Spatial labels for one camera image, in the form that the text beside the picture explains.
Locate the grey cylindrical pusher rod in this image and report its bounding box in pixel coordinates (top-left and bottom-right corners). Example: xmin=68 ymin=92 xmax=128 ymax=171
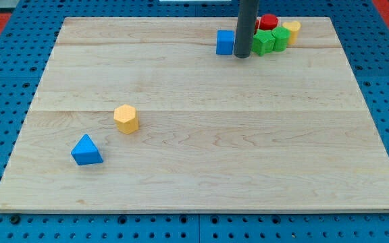
xmin=233 ymin=0 xmax=260 ymax=59

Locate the green star block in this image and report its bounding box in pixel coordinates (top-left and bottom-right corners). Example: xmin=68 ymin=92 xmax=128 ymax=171
xmin=251 ymin=29 xmax=276 ymax=56

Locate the red cylinder block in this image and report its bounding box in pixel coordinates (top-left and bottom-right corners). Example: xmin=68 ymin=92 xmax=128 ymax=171
xmin=259 ymin=13 xmax=279 ymax=30

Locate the yellow heart block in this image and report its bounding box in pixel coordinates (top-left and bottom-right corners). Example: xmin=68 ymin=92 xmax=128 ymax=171
xmin=282 ymin=20 xmax=301 ymax=45

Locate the green cylinder block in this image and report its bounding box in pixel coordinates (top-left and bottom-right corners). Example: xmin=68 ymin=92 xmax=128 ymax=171
xmin=272 ymin=26 xmax=290 ymax=52

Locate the blue triangle block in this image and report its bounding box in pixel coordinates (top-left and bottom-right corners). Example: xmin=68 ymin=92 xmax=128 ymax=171
xmin=70 ymin=134 xmax=103 ymax=165

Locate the light wooden board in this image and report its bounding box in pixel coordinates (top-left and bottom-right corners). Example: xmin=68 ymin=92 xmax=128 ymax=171
xmin=0 ymin=17 xmax=389 ymax=214

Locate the blue cube block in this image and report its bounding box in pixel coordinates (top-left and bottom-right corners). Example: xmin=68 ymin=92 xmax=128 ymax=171
xmin=216 ymin=30 xmax=234 ymax=55

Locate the yellow hexagon block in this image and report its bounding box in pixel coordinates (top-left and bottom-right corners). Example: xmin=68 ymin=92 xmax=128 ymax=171
xmin=113 ymin=104 xmax=139 ymax=134

